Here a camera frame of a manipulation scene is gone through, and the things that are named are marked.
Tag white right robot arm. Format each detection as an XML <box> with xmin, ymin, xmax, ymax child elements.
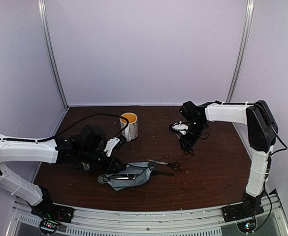
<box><xmin>169</xmin><ymin>100</ymin><xmax>279</xmax><ymax>210</ymax></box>

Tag aluminium corner post right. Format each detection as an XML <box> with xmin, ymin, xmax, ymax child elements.
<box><xmin>226</xmin><ymin>0</ymin><xmax>255</xmax><ymax>103</ymax></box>

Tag black hair clipper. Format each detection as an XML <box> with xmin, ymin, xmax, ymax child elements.
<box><xmin>108</xmin><ymin>174</ymin><xmax>138</xmax><ymax>180</ymax></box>

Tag aluminium corner post left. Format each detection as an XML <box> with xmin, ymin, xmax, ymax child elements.
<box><xmin>37</xmin><ymin>0</ymin><xmax>69</xmax><ymax>110</ymax></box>

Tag silver scissors black handles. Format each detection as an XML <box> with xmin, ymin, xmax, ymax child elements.
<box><xmin>176</xmin><ymin>133</ymin><xmax>196</xmax><ymax>155</ymax></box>

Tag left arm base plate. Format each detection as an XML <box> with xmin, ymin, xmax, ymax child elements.
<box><xmin>28</xmin><ymin>204</ymin><xmax>74</xmax><ymax>235</ymax></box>

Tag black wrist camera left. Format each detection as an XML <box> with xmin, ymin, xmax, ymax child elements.
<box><xmin>104</xmin><ymin>136</ymin><xmax>127</xmax><ymax>157</ymax></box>

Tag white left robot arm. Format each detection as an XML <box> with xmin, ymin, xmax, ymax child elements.
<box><xmin>0</xmin><ymin>125</ymin><xmax>127</xmax><ymax>209</ymax></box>

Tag thinning scissors black handles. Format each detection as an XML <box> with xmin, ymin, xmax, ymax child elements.
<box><xmin>148</xmin><ymin>159</ymin><xmax>181</xmax><ymax>172</ymax></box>

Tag grey zippered pouch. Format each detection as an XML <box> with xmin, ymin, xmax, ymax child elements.
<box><xmin>97</xmin><ymin>162</ymin><xmax>157</xmax><ymax>191</ymax></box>

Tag black hair comb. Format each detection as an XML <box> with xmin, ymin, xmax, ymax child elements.
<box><xmin>151</xmin><ymin>171</ymin><xmax>174</xmax><ymax>177</ymax></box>

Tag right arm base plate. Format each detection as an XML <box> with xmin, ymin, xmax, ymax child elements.
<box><xmin>221</xmin><ymin>203</ymin><xmax>264</xmax><ymax>234</ymax></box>

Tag aluminium table front rail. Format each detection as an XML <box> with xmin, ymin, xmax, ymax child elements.
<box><xmin>4</xmin><ymin>191</ymin><xmax>288</xmax><ymax>236</ymax></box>

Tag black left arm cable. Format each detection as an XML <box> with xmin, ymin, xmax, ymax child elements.
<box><xmin>35</xmin><ymin>113</ymin><xmax>130</xmax><ymax>146</ymax></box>

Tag aluminium corner post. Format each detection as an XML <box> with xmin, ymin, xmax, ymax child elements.
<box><xmin>37</xmin><ymin>0</ymin><xmax>69</xmax><ymax>110</ymax></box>
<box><xmin>226</xmin><ymin>0</ymin><xmax>255</xmax><ymax>103</ymax></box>

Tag white floral mug yellow inside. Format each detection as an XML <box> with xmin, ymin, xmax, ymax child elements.
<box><xmin>120</xmin><ymin>113</ymin><xmax>138</xmax><ymax>142</ymax></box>

